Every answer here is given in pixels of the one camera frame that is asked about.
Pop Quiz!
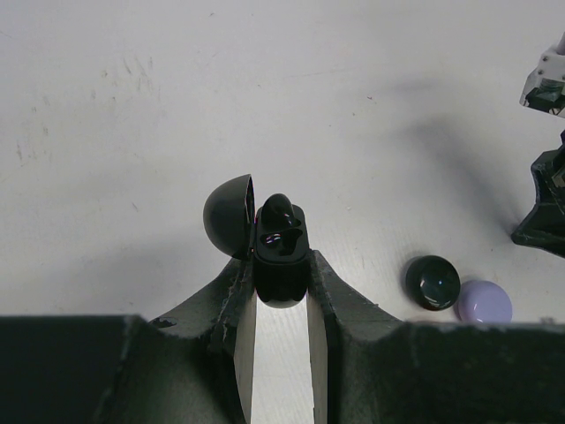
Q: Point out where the black earbud top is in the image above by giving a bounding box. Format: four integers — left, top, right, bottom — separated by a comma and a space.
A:
261, 193, 297, 230

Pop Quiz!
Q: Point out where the purple charging case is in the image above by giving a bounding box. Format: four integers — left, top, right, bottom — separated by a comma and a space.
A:
455, 280, 513, 323

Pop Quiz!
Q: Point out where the black charging case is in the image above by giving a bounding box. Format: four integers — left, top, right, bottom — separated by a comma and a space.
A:
203, 174, 310, 309
404, 255, 461, 311

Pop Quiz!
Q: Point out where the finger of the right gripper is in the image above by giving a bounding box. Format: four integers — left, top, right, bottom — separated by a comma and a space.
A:
511, 148, 564, 257

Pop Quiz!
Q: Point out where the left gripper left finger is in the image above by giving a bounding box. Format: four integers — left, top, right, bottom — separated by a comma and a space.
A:
1, 260, 256, 423

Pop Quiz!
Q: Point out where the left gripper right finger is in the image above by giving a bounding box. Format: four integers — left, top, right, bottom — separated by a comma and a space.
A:
306, 250, 564, 423

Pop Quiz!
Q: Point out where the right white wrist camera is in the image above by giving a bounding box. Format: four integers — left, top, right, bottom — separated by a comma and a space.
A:
520, 36, 565, 118

